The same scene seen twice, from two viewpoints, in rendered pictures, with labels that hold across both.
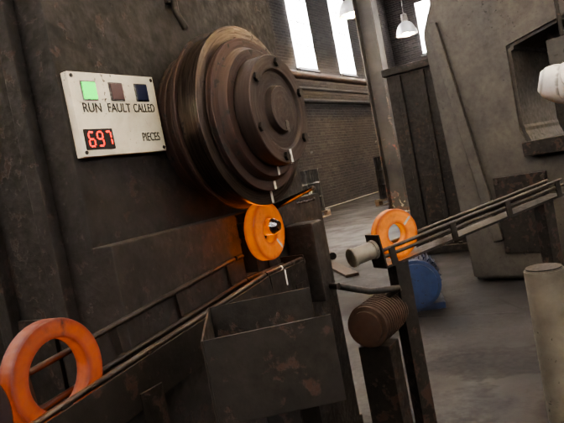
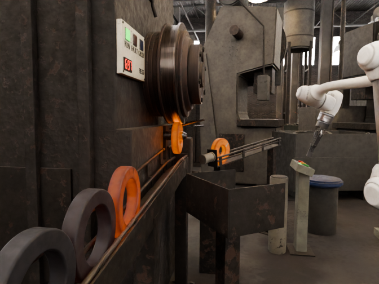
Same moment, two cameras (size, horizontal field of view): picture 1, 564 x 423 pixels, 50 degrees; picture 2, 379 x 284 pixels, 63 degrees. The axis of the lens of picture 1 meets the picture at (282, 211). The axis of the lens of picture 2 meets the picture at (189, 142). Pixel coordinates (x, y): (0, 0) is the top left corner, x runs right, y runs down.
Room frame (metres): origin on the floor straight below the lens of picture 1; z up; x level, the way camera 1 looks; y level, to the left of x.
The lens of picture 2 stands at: (0.19, 0.57, 0.92)
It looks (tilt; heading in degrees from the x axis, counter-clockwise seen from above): 5 degrees down; 338
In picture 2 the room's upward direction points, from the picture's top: straight up
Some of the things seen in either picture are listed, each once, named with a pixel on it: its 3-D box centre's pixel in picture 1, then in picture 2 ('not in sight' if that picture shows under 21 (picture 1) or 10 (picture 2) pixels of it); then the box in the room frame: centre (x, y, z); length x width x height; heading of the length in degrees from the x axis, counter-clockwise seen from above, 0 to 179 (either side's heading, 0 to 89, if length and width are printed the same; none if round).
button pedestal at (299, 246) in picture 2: not in sight; (301, 206); (1.82, -0.93, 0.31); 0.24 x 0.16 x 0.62; 149
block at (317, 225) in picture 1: (310, 261); (183, 158); (1.82, -0.05, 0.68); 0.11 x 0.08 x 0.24; 59
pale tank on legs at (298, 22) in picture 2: not in sight; (296, 74); (8.08, -6.28, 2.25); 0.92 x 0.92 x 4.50
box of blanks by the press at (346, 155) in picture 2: not in sight; (318, 160); (3.06, -2.30, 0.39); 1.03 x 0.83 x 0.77; 74
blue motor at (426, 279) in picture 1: (415, 279); not in sight; (3.76, -0.74, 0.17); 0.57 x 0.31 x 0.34; 169
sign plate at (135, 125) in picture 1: (117, 114); (132, 53); (1.37, 0.32, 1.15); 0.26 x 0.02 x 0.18; 149
